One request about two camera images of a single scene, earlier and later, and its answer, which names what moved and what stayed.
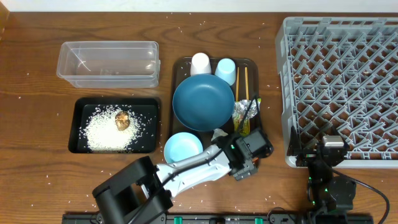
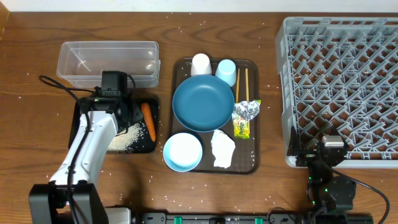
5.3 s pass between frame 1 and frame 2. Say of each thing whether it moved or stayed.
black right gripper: stayed
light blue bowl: stayed
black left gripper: moved
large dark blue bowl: stayed
